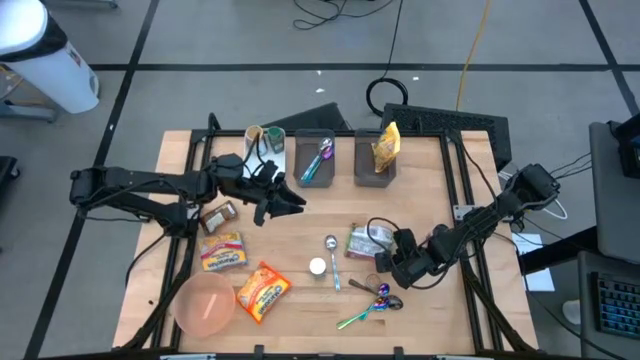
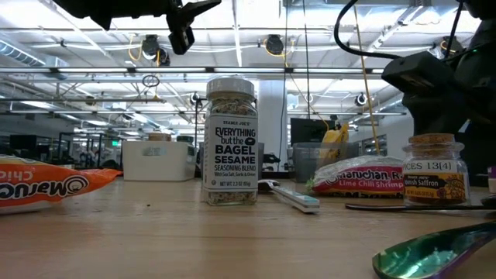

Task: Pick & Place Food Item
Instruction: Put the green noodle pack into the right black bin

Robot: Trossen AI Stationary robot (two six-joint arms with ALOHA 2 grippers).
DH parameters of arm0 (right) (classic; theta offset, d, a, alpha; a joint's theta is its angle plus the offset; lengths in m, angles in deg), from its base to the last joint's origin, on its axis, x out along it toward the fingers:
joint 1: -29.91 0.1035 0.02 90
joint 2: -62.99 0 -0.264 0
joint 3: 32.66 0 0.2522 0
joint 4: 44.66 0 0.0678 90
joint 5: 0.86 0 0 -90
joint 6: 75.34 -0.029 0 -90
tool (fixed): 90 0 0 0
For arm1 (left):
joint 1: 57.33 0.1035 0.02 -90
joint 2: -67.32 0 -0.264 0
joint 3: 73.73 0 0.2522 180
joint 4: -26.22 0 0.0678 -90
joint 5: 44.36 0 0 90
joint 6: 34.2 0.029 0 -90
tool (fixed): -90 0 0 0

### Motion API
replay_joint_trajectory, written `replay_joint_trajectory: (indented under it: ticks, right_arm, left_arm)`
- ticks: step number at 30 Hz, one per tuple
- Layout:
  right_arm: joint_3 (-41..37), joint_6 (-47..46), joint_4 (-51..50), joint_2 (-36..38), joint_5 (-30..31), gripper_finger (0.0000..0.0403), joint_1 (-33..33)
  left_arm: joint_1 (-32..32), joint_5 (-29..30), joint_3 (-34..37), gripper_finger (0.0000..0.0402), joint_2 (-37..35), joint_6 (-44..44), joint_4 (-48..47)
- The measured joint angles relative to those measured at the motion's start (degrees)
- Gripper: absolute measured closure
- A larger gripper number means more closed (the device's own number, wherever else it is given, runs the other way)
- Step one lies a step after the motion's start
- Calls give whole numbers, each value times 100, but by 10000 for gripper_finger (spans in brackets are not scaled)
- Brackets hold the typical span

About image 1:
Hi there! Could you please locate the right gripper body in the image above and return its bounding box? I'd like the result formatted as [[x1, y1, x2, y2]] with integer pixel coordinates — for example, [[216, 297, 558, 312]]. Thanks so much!
[[391, 228, 437, 274]]

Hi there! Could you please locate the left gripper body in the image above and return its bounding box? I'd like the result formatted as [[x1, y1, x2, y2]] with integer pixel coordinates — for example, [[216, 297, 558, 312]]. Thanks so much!
[[234, 159, 279, 207]]

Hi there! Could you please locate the teal plastic spoon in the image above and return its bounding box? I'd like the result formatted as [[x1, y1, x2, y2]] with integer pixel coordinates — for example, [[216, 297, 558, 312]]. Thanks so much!
[[299, 154, 324, 184]]

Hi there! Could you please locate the pink green ramen packet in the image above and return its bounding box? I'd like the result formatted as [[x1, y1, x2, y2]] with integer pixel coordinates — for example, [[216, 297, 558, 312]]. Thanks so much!
[[344, 223, 396, 261]]

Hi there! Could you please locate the green spice jar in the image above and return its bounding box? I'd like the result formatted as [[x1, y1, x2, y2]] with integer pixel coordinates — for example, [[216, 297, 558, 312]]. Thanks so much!
[[267, 125, 286, 155]]

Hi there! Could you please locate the dark metal spoon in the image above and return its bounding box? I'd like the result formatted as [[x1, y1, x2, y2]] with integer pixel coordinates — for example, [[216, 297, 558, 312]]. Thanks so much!
[[347, 278, 404, 311]]

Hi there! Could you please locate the iridescent purple spoon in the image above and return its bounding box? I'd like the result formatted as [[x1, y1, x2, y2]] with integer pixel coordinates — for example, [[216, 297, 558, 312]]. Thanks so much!
[[367, 282, 391, 314]]

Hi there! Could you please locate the white plastic bin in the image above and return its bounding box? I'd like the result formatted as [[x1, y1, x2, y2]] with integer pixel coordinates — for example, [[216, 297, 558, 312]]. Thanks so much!
[[241, 127, 287, 176]]

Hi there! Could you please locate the grey plastic bin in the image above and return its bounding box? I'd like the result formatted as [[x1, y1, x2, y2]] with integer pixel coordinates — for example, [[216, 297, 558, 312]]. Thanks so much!
[[293, 127, 337, 189], [353, 127, 397, 189]]

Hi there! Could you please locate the iridescent green spoon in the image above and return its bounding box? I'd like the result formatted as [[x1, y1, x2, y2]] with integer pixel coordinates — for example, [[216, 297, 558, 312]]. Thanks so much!
[[336, 296, 392, 332]]

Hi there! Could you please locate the brown spice packet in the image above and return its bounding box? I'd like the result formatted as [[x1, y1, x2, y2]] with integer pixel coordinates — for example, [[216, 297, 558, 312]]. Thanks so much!
[[199, 199, 239, 236]]

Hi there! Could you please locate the bagel seasoning jar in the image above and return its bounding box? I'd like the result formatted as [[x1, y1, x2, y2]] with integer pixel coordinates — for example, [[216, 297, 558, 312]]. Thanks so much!
[[308, 256, 328, 282]]

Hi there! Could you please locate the yellow red ramen packet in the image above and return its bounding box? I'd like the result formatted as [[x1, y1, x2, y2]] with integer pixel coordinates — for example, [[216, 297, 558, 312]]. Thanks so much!
[[199, 231, 249, 273]]

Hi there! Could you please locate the orange ramen packet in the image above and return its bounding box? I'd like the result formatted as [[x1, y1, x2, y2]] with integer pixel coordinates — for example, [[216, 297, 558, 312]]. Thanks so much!
[[235, 260, 293, 325]]

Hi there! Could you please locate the pink translucent bowl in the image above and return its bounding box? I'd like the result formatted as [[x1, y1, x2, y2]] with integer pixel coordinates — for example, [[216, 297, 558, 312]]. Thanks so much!
[[172, 271, 237, 338]]

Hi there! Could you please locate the white paper sheet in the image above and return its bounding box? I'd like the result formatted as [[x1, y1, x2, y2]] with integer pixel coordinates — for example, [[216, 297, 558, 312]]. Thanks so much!
[[510, 232, 556, 293]]

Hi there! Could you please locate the black desk crossbar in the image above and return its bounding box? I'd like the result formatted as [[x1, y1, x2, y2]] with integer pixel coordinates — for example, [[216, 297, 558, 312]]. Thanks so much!
[[518, 227, 599, 275]]

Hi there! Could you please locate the white computer mouse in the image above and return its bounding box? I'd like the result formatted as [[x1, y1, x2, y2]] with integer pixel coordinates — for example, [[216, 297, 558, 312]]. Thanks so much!
[[562, 298, 582, 326]]

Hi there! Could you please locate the grey side desk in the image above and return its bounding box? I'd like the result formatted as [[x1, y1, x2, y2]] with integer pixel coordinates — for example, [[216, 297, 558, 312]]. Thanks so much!
[[577, 121, 640, 360]]

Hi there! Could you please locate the black backlit keyboard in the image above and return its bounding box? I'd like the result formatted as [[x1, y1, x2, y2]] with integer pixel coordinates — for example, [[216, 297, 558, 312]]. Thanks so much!
[[592, 272, 640, 340]]

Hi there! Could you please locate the white trash can black rim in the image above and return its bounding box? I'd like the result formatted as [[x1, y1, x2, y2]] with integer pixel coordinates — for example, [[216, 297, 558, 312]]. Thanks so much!
[[0, 0, 101, 115]]

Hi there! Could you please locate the black desk device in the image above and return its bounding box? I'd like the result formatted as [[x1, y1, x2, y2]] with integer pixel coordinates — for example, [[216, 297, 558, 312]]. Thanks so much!
[[608, 112, 640, 180]]

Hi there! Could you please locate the grey table foot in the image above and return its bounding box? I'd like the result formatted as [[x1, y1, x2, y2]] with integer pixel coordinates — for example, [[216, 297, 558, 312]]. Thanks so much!
[[0, 97, 57, 124]]

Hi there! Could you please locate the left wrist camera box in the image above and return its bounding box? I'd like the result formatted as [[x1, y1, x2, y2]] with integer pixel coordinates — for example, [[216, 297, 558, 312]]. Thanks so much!
[[253, 199, 270, 228]]

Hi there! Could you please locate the silver spoon pale handle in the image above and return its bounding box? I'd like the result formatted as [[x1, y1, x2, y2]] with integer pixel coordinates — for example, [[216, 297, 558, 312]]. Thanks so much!
[[324, 234, 343, 292]]

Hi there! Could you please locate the white cable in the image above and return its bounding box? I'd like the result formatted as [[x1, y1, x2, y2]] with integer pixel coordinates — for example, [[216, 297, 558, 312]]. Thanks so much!
[[497, 169, 570, 222]]

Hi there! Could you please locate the black coiled cable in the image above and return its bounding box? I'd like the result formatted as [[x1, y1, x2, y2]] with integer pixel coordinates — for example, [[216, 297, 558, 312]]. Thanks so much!
[[365, 0, 410, 119]]

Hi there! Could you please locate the black floor cable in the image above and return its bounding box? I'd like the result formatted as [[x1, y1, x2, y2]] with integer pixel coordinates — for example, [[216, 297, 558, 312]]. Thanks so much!
[[292, 0, 396, 31]]

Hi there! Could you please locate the yellow cable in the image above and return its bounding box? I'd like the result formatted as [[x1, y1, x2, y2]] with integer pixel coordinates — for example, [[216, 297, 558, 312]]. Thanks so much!
[[454, 0, 494, 112]]

